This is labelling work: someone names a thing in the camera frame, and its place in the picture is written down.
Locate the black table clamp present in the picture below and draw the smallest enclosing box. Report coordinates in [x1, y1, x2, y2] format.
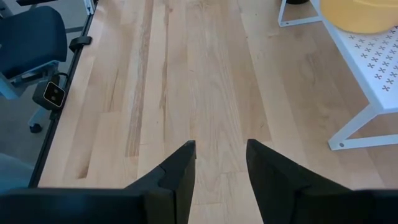
[68, 36, 93, 53]

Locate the white bracket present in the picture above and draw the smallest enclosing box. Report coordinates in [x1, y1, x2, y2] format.
[83, 0, 96, 15]

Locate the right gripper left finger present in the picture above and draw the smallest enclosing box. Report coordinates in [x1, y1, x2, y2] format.
[124, 140, 197, 224]

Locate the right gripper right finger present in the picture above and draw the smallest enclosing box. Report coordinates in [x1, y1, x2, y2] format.
[246, 139, 352, 224]

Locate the black table edge rail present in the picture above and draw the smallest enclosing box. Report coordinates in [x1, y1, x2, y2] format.
[27, 0, 99, 189]

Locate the white perforated metal rack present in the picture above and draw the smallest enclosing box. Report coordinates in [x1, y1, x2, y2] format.
[277, 0, 398, 152]

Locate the yellow mini bowl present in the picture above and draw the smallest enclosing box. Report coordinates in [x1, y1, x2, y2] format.
[319, 0, 398, 35]

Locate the black table-level camera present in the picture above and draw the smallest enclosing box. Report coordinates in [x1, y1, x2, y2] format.
[32, 80, 67, 111]

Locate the dark blue office chair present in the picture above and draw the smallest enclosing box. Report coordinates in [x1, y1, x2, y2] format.
[0, 5, 68, 134]

